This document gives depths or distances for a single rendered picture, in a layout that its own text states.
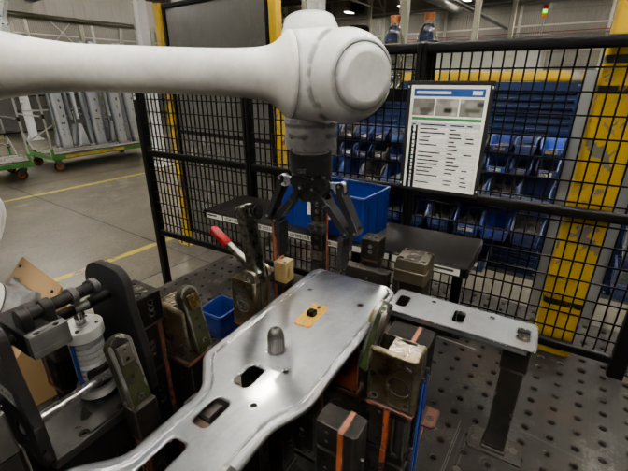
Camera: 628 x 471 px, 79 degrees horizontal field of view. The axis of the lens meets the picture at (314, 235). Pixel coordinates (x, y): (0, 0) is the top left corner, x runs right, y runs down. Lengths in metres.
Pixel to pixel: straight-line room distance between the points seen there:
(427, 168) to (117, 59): 0.86
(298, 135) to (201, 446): 0.48
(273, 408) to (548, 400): 0.79
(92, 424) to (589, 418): 1.07
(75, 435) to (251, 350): 0.29
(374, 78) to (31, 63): 0.44
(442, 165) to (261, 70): 0.78
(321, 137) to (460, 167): 0.60
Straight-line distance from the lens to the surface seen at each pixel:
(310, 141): 0.64
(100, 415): 0.75
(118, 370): 0.67
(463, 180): 1.17
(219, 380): 0.69
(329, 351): 0.73
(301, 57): 0.47
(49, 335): 0.62
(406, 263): 0.94
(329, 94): 0.45
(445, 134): 1.16
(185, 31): 3.36
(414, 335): 0.82
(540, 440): 1.11
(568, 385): 1.29
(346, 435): 0.61
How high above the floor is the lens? 1.46
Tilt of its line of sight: 22 degrees down
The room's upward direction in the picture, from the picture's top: straight up
